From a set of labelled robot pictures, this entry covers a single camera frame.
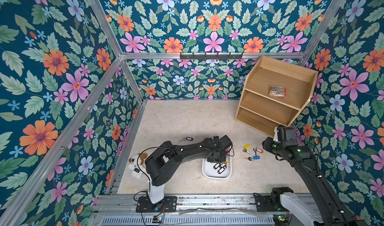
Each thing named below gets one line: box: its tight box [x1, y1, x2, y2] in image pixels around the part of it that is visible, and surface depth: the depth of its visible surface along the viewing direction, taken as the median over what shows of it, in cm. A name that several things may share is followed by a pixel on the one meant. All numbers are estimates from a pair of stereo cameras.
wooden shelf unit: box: [235, 55, 319, 137], surface depth 88 cm
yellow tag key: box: [242, 143, 251, 155], surface depth 95 cm
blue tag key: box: [243, 155, 261, 161], surface depth 91 cm
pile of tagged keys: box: [213, 161, 229, 174], surface depth 88 cm
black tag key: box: [178, 137, 194, 143], surface depth 100 cm
